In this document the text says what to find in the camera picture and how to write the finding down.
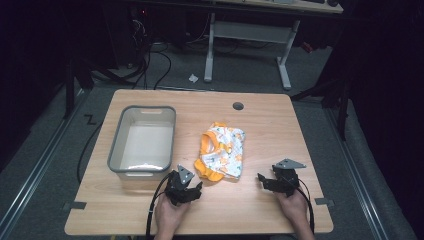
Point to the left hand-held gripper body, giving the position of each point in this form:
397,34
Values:
179,186

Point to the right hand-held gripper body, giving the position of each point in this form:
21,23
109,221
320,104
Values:
286,178

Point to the orange and white baby garment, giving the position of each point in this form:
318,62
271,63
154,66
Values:
221,151

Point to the white plastic bin grey rim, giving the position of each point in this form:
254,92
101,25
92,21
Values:
145,143

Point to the person's left hand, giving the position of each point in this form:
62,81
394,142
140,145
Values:
169,216

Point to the person's right hand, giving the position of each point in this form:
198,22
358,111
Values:
295,208

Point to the black metal stand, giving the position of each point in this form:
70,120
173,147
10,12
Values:
70,90
343,110

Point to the crumpled white paper scrap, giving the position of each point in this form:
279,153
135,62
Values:
193,78

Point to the small red object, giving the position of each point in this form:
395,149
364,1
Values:
307,47

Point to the white-legged wooden desk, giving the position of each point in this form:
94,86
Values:
250,31

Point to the grey table edge bracket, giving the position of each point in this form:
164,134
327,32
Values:
324,201
76,205

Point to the aluminium floor rail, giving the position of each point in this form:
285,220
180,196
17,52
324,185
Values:
356,173
36,166

